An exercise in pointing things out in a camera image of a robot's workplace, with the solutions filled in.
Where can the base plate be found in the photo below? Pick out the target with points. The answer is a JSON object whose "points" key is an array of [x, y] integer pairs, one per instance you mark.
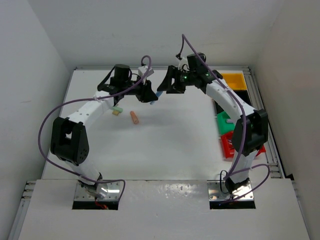
{"points": [[217, 192], [110, 191]]}

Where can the black bin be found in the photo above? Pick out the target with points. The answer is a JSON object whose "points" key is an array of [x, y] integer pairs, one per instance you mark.
{"points": [[243, 94]]}

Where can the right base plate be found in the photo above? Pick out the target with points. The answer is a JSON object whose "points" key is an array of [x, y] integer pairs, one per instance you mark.
{"points": [[217, 192]]}

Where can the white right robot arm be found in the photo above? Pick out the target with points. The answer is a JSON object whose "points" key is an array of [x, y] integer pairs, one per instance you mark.
{"points": [[250, 125]]}

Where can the yellow eraser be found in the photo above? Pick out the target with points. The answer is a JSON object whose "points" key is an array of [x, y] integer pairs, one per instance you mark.
{"points": [[115, 113]]}

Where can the yellow bin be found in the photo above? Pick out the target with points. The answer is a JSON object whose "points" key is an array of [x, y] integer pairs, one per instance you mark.
{"points": [[235, 81]]}

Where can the green highlighter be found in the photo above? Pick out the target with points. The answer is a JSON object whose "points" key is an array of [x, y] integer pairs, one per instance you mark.
{"points": [[118, 109]]}

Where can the left base plate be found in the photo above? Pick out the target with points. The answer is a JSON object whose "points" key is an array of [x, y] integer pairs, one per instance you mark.
{"points": [[110, 191]]}

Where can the green bin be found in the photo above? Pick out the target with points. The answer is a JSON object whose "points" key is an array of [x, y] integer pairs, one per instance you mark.
{"points": [[223, 126]]}

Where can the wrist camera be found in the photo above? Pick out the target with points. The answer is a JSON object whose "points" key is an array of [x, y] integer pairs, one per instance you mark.
{"points": [[145, 71], [182, 62]]}

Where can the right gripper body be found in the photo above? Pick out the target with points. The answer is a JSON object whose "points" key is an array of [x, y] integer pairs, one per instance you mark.
{"points": [[185, 78]]}

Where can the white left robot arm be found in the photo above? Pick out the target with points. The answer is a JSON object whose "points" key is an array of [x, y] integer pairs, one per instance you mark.
{"points": [[69, 140]]}

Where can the red bin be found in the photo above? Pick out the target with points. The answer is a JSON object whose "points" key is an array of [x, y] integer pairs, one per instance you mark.
{"points": [[227, 147]]}

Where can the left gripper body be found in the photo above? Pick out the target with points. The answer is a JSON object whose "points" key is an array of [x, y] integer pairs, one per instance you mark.
{"points": [[126, 85]]}

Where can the orange translucent highlighter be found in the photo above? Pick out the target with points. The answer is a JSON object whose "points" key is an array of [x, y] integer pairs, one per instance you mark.
{"points": [[134, 117]]}

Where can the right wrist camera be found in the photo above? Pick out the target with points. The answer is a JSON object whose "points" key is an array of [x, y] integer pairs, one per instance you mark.
{"points": [[182, 62]]}

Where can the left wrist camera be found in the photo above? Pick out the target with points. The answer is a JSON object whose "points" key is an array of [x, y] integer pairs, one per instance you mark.
{"points": [[145, 71]]}

